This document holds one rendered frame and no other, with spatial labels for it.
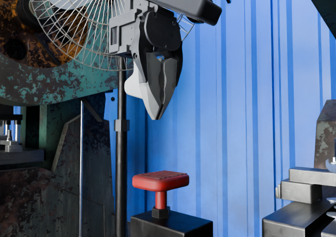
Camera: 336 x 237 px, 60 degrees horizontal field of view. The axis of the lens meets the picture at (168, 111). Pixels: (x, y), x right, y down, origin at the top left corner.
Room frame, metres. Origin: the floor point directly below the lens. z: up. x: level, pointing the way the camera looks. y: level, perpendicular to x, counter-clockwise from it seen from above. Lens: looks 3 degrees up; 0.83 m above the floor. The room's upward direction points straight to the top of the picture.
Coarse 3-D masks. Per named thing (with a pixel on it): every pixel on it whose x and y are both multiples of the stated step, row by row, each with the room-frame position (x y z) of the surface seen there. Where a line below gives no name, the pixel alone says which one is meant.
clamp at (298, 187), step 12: (300, 168) 0.50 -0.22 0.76; (312, 168) 0.50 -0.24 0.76; (288, 180) 0.50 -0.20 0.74; (300, 180) 0.48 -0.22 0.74; (312, 180) 0.47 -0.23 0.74; (324, 180) 0.46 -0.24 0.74; (276, 192) 0.50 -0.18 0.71; (288, 192) 0.49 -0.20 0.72; (300, 192) 0.47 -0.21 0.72; (312, 192) 0.46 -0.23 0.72
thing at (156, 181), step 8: (136, 176) 0.39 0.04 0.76; (144, 176) 0.39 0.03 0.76; (152, 176) 0.39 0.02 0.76; (160, 176) 0.38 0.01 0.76; (168, 176) 0.38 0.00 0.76; (176, 176) 0.39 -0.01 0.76; (184, 176) 0.40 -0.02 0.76; (136, 184) 0.39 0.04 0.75; (144, 184) 0.38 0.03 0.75; (152, 184) 0.37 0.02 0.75; (160, 184) 0.37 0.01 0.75; (168, 184) 0.37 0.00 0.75; (176, 184) 0.38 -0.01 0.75; (184, 184) 0.39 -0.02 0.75; (160, 192) 0.40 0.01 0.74; (160, 200) 0.40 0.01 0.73; (160, 208) 0.40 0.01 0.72
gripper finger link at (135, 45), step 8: (136, 32) 0.37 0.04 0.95; (136, 40) 0.37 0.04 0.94; (144, 40) 0.38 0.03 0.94; (136, 48) 0.37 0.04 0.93; (144, 48) 0.38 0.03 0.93; (136, 56) 0.38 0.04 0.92; (144, 56) 0.38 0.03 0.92; (136, 64) 0.38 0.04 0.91; (144, 64) 0.38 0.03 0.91; (144, 72) 0.38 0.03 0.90; (144, 80) 0.38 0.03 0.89
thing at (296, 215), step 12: (324, 192) 0.54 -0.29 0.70; (288, 204) 0.46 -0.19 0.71; (300, 204) 0.46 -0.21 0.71; (312, 204) 0.46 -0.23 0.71; (324, 204) 0.46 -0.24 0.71; (276, 216) 0.40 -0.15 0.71; (288, 216) 0.40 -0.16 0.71; (300, 216) 0.40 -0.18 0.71; (312, 216) 0.40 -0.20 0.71; (324, 216) 0.42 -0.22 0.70; (264, 228) 0.39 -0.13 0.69; (276, 228) 0.38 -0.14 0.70; (288, 228) 0.37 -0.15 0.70; (300, 228) 0.36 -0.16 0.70; (312, 228) 0.38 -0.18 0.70; (324, 228) 0.35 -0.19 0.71
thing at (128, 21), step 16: (128, 0) 0.42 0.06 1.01; (144, 0) 0.40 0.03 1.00; (128, 16) 0.40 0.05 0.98; (144, 16) 0.38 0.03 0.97; (160, 16) 0.39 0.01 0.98; (112, 32) 0.43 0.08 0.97; (128, 32) 0.40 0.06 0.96; (144, 32) 0.38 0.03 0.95; (160, 32) 0.39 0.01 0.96; (176, 32) 0.42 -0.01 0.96; (112, 48) 0.42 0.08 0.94; (128, 48) 0.41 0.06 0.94; (160, 48) 0.40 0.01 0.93; (176, 48) 0.42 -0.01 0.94
